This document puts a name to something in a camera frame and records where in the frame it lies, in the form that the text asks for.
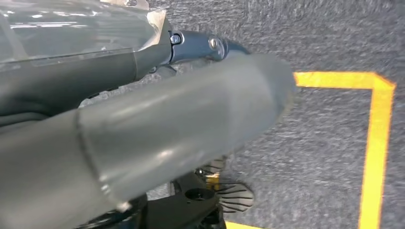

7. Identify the yellow floor tape square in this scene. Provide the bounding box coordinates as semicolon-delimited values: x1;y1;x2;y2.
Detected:
205;71;397;229

